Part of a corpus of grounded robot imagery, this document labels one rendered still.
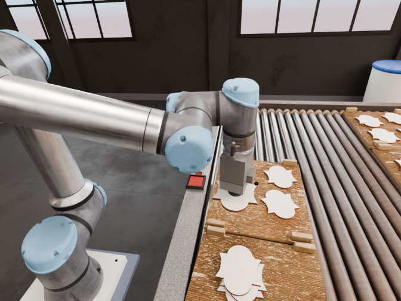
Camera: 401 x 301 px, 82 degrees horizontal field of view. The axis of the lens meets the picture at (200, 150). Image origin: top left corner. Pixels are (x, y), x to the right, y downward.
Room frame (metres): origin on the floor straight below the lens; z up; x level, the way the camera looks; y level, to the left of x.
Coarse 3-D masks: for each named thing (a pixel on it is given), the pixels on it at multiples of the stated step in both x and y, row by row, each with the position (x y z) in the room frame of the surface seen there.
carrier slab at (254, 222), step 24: (264, 168) 0.79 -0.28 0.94; (288, 168) 0.78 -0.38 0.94; (216, 192) 0.66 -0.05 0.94; (264, 192) 0.64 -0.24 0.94; (288, 192) 0.64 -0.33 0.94; (216, 216) 0.54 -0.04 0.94; (240, 216) 0.53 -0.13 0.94; (264, 216) 0.53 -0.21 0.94; (288, 240) 0.43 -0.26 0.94; (312, 240) 0.43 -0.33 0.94
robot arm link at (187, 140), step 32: (0, 96) 0.32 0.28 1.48; (32, 96) 0.33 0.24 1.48; (64, 96) 0.33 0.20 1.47; (96, 96) 0.35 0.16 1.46; (64, 128) 0.31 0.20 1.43; (96, 128) 0.31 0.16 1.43; (128, 128) 0.31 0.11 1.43; (160, 128) 0.31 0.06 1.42; (192, 128) 0.31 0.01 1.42; (192, 160) 0.28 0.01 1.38
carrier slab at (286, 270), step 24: (216, 240) 0.44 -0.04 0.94; (240, 240) 0.44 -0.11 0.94; (216, 264) 0.37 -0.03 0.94; (264, 264) 0.36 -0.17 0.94; (288, 264) 0.35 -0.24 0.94; (312, 264) 0.35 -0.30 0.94; (192, 288) 0.30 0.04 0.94; (216, 288) 0.30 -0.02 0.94; (288, 288) 0.29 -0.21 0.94; (312, 288) 0.29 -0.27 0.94
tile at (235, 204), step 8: (248, 184) 0.49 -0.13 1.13; (224, 192) 0.46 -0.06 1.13; (248, 192) 0.45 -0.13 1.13; (224, 200) 0.43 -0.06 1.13; (232, 200) 0.43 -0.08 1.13; (240, 200) 0.43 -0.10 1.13; (248, 200) 0.42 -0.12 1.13; (224, 208) 0.41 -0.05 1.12; (232, 208) 0.40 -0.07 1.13; (240, 208) 0.40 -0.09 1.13
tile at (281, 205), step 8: (272, 192) 0.63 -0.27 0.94; (280, 192) 0.63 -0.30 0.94; (264, 200) 0.59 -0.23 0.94; (272, 200) 0.59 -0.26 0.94; (280, 200) 0.59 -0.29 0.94; (288, 200) 0.59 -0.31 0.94; (272, 208) 0.55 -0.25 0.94; (280, 208) 0.55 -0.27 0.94; (288, 208) 0.55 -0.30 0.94; (296, 208) 0.55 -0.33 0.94; (280, 216) 0.52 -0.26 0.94; (288, 216) 0.52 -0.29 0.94
